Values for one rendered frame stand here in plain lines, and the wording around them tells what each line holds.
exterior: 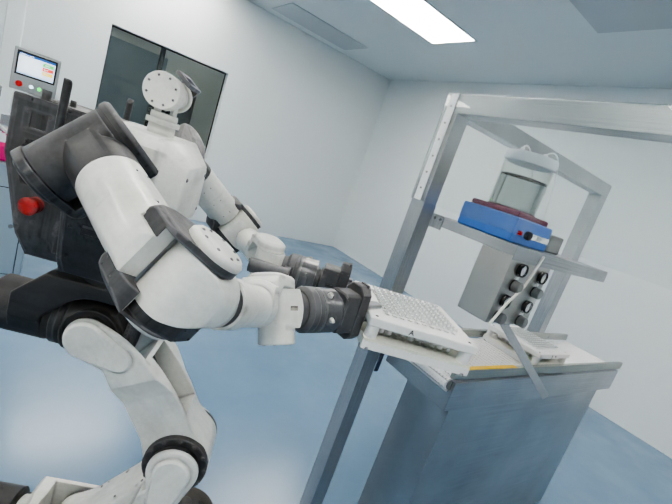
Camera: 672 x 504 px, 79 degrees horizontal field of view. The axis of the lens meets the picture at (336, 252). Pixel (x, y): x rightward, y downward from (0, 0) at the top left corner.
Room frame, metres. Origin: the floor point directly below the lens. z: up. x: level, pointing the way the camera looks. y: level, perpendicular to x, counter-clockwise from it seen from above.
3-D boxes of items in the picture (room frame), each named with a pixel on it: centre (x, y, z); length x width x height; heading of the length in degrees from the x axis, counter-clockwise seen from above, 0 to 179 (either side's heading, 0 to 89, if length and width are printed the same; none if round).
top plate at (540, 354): (1.66, -0.88, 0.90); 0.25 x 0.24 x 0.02; 37
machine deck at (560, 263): (1.45, -0.59, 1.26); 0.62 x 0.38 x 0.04; 128
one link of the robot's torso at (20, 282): (0.81, 0.50, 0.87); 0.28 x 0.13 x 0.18; 100
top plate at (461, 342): (0.93, -0.21, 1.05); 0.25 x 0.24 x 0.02; 10
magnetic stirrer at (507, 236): (1.30, -0.48, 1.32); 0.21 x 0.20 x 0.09; 38
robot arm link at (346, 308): (0.79, -0.04, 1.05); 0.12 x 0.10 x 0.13; 132
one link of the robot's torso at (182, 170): (0.81, 0.47, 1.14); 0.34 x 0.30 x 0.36; 10
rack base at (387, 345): (0.93, -0.21, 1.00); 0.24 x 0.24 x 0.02; 10
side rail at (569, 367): (1.56, -0.97, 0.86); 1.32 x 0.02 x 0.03; 128
